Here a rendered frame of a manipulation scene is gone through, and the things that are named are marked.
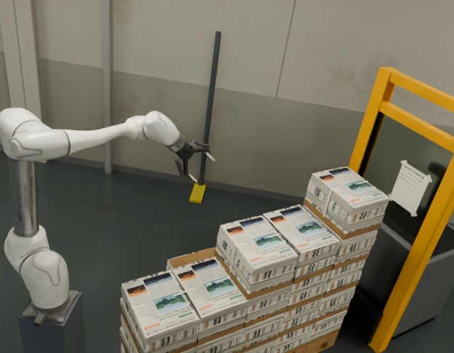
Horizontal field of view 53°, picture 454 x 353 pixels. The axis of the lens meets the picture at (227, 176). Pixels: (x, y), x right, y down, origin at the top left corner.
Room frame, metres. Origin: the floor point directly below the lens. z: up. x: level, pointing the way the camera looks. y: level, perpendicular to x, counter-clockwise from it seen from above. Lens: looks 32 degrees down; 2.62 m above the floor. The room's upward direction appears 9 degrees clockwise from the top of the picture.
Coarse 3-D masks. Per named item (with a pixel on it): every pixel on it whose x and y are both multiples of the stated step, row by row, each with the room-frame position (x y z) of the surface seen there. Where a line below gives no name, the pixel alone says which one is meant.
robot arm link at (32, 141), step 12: (36, 120) 1.47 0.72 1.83; (24, 132) 1.37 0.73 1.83; (36, 132) 1.39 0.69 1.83; (48, 132) 1.41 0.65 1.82; (60, 132) 1.44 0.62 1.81; (12, 144) 1.33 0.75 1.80; (24, 144) 1.33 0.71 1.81; (36, 144) 1.35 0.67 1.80; (48, 144) 1.37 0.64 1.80; (60, 144) 1.40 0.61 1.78; (24, 156) 1.32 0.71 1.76; (36, 156) 1.34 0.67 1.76; (48, 156) 1.37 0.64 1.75; (60, 156) 1.41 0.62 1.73
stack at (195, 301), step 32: (128, 288) 1.66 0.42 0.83; (160, 288) 1.70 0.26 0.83; (192, 288) 1.73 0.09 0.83; (224, 288) 1.77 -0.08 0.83; (288, 288) 1.86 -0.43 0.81; (320, 288) 2.00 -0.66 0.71; (128, 320) 1.58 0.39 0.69; (160, 320) 1.49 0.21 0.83; (192, 320) 1.52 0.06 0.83; (224, 320) 1.64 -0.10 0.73; (288, 320) 1.90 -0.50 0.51; (128, 352) 1.57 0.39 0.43; (160, 352) 1.43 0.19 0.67; (192, 352) 1.53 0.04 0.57; (224, 352) 1.65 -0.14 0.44; (256, 352) 1.79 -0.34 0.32
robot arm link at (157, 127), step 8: (152, 112) 1.80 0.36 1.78; (144, 120) 1.77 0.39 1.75; (152, 120) 1.75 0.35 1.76; (160, 120) 1.76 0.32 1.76; (168, 120) 1.80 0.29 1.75; (144, 128) 1.81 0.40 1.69; (152, 128) 1.74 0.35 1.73; (160, 128) 1.75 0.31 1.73; (168, 128) 1.77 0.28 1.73; (176, 128) 1.82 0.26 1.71; (152, 136) 1.77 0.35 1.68; (160, 136) 1.75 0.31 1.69; (168, 136) 1.77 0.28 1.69; (176, 136) 1.80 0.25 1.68; (168, 144) 1.78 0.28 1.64
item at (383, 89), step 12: (384, 72) 2.76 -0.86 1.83; (384, 84) 2.73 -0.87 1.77; (372, 96) 2.78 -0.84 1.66; (384, 96) 2.80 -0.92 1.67; (372, 108) 2.76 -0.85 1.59; (372, 120) 2.73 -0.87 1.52; (360, 132) 2.79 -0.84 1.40; (372, 132) 2.75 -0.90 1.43; (360, 144) 2.76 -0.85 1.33; (372, 144) 2.78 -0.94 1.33; (360, 156) 2.73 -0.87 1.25; (360, 168) 2.75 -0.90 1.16
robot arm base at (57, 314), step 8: (72, 296) 1.39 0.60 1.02; (32, 304) 1.29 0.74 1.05; (64, 304) 1.32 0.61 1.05; (24, 312) 1.27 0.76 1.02; (32, 312) 1.27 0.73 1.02; (40, 312) 1.26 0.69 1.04; (48, 312) 1.27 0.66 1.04; (56, 312) 1.28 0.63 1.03; (64, 312) 1.30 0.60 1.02; (40, 320) 1.23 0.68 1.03; (48, 320) 1.26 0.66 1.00; (56, 320) 1.25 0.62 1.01
